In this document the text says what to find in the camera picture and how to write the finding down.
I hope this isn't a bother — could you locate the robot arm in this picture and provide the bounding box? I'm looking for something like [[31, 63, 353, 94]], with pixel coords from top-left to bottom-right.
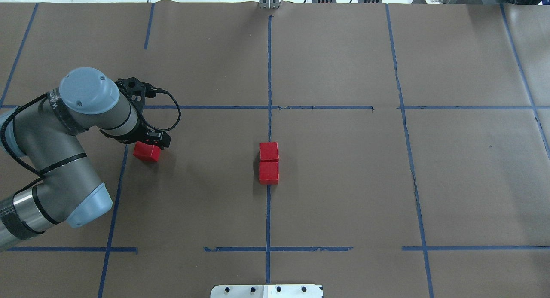
[[1, 67, 171, 251]]

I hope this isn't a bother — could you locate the white pedestal column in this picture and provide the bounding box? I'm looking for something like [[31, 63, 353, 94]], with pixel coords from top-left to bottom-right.
[[210, 284, 324, 298]]

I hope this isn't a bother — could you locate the red block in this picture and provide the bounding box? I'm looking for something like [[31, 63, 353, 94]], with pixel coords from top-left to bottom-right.
[[132, 142, 162, 162], [259, 142, 280, 162]]

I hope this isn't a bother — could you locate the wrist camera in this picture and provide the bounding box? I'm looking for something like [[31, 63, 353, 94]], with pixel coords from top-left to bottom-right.
[[115, 77, 160, 101]]

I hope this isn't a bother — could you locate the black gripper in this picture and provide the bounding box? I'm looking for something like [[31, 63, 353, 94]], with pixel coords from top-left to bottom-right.
[[101, 116, 171, 149]]

